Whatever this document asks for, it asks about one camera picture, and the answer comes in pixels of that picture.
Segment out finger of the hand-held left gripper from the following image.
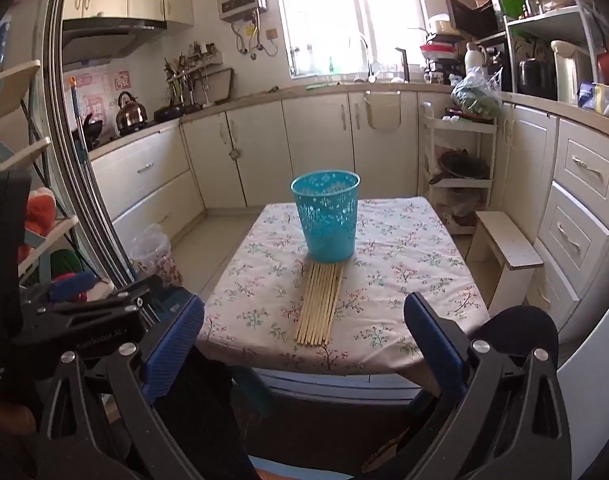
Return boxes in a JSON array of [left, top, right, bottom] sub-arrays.
[[48, 271, 99, 303], [49, 275, 191, 330]]

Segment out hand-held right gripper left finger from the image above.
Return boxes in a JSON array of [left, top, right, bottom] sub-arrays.
[[37, 294, 206, 480]]

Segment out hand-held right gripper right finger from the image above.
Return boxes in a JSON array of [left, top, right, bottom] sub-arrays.
[[403, 292, 571, 480]]

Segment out group of wooden chopsticks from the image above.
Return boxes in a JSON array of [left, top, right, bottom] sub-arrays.
[[294, 260, 346, 347]]

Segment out teal perforated plastic basket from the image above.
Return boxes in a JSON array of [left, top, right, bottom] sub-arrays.
[[291, 170, 361, 264]]

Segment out green slipper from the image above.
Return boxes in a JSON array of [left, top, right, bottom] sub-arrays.
[[49, 249, 88, 281]]

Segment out floral trash bin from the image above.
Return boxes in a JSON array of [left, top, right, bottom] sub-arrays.
[[129, 224, 184, 288]]

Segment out orange plush slipper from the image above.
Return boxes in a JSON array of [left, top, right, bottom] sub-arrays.
[[24, 187, 58, 237]]

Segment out floral tablecloth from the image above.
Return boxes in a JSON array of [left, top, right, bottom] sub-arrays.
[[194, 196, 490, 376]]

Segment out cream drawer cabinet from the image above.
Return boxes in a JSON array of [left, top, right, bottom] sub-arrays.
[[89, 124, 206, 247]]

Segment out white step stool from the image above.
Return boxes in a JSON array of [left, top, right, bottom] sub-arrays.
[[467, 211, 544, 307]]

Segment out black wok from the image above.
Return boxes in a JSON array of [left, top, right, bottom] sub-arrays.
[[82, 115, 106, 142]]

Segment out shoe rack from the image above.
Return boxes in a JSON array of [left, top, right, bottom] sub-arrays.
[[0, 60, 80, 288]]

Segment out stainless steel kettle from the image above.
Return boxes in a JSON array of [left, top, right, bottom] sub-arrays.
[[116, 91, 149, 132]]

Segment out dark round pot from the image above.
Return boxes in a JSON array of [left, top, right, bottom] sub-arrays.
[[429, 150, 490, 186]]

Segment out black frying pan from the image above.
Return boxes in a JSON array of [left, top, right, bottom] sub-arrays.
[[153, 105, 186, 123]]

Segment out cream panelled drawer cabinets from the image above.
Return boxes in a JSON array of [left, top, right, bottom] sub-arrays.
[[499, 102, 609, 333]]

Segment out white trolley rack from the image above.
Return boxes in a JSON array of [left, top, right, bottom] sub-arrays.
[[418, 101, 499, 236]]

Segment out leaning tray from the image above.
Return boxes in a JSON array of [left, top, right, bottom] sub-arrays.
[[194, 67, 234, 106]]

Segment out range hood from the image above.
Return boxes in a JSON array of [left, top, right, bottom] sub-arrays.
[[62, 19, 168, 67]]

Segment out cream door cabinets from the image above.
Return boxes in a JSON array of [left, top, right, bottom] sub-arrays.
[[179, 85, 421, 209]]

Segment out white hanging bin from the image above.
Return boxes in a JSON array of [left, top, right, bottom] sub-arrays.
[[364, 90, 402, 133]]

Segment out plastic bag of greens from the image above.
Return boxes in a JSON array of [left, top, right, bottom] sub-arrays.
[[451, 67, 505, 120]]

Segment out black cooking pot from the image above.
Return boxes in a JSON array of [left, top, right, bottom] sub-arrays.
[[518, 59, 558, 100]]

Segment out white thermos jug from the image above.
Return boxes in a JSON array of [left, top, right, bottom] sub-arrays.
[[464, 42, 487, 79]]

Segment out chrome faucet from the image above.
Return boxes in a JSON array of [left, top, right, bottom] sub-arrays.
[[359, 35, 381, 83]]

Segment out blue packet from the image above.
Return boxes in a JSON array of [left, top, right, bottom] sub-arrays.
[[577, 82, 609, 122]]

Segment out dish rack with bowls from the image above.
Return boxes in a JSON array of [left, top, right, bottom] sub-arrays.
[[419, 12, 466, 63]]

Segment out white electric water boiler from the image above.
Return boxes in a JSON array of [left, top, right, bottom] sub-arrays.
[[551, 40, 593, 106]]

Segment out black microwave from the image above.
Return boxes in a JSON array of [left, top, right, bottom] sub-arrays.
[[444, 0, 501, 39]]

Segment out bright window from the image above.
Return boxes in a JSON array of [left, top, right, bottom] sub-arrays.
[[274, 0, 431, 80]]

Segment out white shelf rack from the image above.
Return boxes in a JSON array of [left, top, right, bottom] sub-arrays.
[[501, 4, 609, 102]]

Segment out grey table frame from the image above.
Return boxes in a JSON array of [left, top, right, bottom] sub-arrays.
[[252, 366, 427, 403]]

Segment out mop handle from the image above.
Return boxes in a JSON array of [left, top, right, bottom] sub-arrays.
[[68, 76, 93, 163]]

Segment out metal door frame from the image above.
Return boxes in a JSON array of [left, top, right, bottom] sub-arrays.
[[37, 0, 138, 286]]

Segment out red wall stickers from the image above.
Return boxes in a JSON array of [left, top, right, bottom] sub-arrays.
[[64, 70, 131, 127]]

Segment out wall utensil rack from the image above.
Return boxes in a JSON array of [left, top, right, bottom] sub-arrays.
[[163, 42, 223, 104]]

